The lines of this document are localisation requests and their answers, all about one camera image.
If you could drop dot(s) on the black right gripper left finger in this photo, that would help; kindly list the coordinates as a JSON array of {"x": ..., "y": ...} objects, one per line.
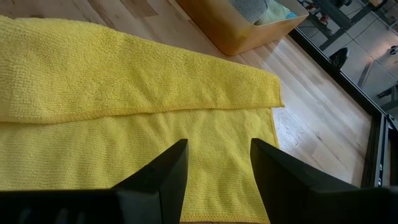
[{"x": 140, "y": 202}]

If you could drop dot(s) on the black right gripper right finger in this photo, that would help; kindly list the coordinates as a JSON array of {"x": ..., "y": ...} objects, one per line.
[{"x": 304, "y": 199}]

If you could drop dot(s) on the yellow microfiber towel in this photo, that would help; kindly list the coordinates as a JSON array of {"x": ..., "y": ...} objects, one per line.
[{"x": 124, "y": 77}]

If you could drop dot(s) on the green microfiber towel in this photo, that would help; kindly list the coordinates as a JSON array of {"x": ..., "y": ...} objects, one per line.
[{"x": 275, "y": 14}]

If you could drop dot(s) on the grey microfiber towel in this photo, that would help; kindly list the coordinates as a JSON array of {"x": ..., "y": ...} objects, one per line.
[{"x": 248, "y": 9}]

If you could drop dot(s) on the dark metal furniture legs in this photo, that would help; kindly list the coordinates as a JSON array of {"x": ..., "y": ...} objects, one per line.
[{"x": 337, "y": 15}]

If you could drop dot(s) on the black aluminium frame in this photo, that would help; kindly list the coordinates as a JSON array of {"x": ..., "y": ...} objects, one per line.
[{"x": 370, "y": 149}]

